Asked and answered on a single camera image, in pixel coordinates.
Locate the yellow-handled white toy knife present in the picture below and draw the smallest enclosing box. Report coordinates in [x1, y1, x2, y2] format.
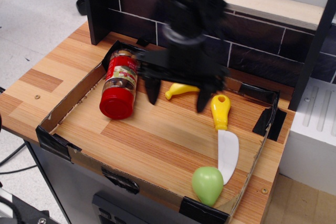
[211, 94, 239, 185]

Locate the yellow toy banana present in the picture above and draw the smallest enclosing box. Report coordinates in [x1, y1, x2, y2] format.
[165, 83, 200, 100]

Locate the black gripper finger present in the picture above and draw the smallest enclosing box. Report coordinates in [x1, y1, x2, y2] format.
[196, 88, 213, 113]
[144, 77, 161, 105]

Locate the green toy pear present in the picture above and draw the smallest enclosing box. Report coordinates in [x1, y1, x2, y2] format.
[192, 166, 224, 207]

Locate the black caster wheel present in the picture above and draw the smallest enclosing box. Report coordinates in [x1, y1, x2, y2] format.
[76, 0, 87, 16]

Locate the black bracket with bolt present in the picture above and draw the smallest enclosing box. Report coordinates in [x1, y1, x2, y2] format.
[1, 197, 51, 223]

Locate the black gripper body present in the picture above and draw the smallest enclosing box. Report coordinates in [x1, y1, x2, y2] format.
[136, 36, 228, 93]

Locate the red-capped basil spice bottle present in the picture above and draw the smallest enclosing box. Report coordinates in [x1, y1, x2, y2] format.
[99, 49, 138, 120]

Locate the black device under table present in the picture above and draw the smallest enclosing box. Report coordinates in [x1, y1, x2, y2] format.
[92, 194, 147, 223]

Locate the white grooved block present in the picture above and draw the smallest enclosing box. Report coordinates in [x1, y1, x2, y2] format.
[280, 78, 335, 195]

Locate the cardboard fence with black tape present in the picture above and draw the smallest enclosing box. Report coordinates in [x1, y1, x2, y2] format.
[35, 40, 287, 224]

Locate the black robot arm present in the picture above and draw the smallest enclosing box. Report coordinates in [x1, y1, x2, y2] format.
[136, 0, 228, 112]

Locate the black floor cable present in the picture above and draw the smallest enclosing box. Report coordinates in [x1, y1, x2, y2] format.
[0, 144, 37, 175]

